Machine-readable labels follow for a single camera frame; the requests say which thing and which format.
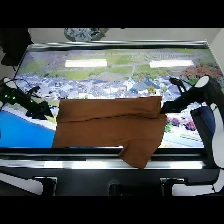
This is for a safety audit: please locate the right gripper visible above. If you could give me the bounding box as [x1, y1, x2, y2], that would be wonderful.
[161, 95, 192, 115]

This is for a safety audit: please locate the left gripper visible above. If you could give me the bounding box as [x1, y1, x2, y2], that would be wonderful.
[25, 99, 55, 121]

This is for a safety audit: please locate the silver frame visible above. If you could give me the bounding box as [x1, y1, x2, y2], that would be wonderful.
[0, 147, 224, 197]

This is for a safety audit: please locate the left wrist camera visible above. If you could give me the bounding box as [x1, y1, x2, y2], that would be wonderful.
[24, 84, 42, 101]

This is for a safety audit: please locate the grey patterned garment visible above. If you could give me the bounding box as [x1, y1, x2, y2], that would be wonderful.
[63, 27, 110, 43]

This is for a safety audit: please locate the brown T-shirt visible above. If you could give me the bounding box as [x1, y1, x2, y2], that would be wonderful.
[51, 96, 168, 170]

